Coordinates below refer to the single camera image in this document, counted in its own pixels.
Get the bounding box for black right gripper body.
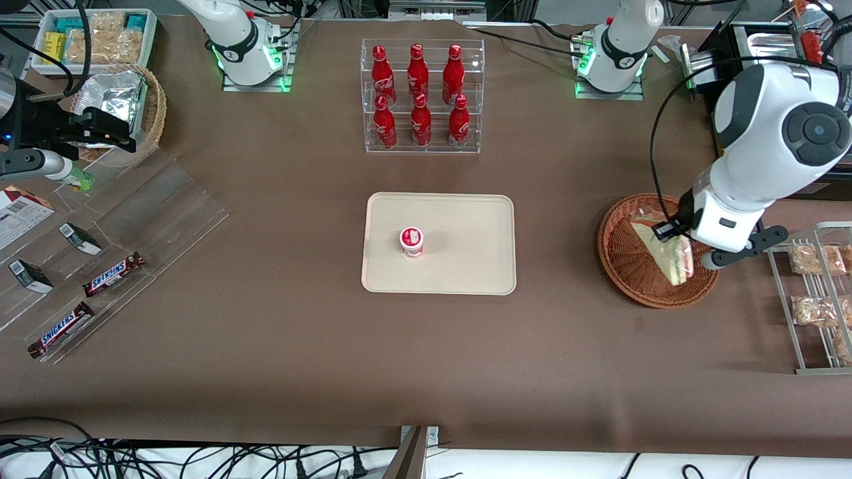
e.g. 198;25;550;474
0;93;82;151

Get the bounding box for triangle sandwich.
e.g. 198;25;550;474
630;208;695;287

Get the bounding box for light wicker basket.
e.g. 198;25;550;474
69;63;168;168

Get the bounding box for brown wicker basket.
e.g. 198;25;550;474
597;193;722;309

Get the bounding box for silver metal tray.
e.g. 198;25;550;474
745;32;803;66

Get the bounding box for beige plastic tray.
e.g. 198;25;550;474
361;192;517;296

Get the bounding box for silver foil pack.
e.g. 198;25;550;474
78;70;149;144

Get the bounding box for clear pack of crackers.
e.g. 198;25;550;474
65;12;145;65

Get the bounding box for clear acrylic display stand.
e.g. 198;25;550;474
0;146;232;366

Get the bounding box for white plastic bin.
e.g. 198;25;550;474
30;8;159;80

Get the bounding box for red white printed box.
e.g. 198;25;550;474
0;186;57;252

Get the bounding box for small black white box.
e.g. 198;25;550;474
8;259;55;295
59;222;103;257

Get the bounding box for brown snickers bar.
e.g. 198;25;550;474
27;301;96;360
82;251;146;298

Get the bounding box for black sealing machine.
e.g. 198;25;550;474
680;20;852;200

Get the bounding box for red cola bottle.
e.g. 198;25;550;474
407;43;431;102
371;45;397;107
442;44;465;106
373;94;399;150
409;93;433;148
447;94;471;149

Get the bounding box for clear acrylic bottle rack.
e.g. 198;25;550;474
360;38;486;155

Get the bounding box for red white yogurt cup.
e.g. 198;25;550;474
399;226;426;259

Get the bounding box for brown table cover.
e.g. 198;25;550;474
0;15;852;460

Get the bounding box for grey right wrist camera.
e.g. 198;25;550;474
0;149;76;182

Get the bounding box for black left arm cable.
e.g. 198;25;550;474
650;56;799;228

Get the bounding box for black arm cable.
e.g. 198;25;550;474
650;56;799;228
0;0;93;102

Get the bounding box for grey wire rack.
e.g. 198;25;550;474
761;222;852;375

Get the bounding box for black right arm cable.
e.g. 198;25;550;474
0;0;93;102

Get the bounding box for aluminium frame profile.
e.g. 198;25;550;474
386;0;488;25

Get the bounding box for metal table bracket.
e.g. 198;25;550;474
384;424;441;479

